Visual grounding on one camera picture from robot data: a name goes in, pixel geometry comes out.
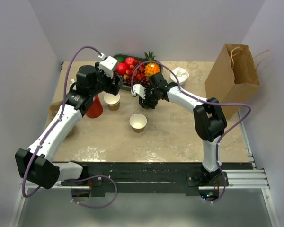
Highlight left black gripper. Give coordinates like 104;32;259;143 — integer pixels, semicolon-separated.
89;62;123;97

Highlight brown paper coffee cup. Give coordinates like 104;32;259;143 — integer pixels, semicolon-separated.
129;113;147;133

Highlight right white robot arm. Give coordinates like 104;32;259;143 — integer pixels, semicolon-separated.
132;73;227;186

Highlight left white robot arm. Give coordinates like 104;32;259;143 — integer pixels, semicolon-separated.
15;57;123;189

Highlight dark grape bunch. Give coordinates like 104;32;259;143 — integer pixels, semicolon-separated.
114;72;152;88

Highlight stacked brown paper cups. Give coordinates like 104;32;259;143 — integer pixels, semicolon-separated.
104;93;120;111

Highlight dark green fruit tray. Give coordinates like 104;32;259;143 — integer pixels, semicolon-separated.
113;51;161;91

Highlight red apple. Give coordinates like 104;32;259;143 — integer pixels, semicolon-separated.
116;62;129;75
124;57;138;67

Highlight green lime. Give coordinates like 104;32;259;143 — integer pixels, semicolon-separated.
115;56;125;63

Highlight orange spiky fruit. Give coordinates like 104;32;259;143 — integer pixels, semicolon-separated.
144;63;161;78

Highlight red plastic cup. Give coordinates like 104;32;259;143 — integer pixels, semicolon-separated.
86;95;103;119

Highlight white napkin wrapped cup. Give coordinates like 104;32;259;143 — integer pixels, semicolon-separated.
172;67;189;87

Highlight brown pulp cup carrier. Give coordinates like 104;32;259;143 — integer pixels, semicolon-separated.
48;101;75;137

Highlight brown paper bag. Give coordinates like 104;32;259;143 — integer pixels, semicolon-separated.
204;43;270;120

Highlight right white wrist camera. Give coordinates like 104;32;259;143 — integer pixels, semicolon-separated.
131;84;146;99

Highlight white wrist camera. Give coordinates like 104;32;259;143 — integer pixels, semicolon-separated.
99;53;118;79
131;84;146;99

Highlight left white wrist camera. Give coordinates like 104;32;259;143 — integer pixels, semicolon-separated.
99;53;118;79

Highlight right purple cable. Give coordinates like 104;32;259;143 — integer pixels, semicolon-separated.
130;61;252;204

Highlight purple cable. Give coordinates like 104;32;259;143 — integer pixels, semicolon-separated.
21;46;118;209
130;61;252;204

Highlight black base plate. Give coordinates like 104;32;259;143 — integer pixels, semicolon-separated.
30;161;254;198

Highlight aluminium rail frame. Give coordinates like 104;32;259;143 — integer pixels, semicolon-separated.
9;107;279;227

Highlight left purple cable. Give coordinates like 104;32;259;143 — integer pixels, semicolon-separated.
21;46;118;209

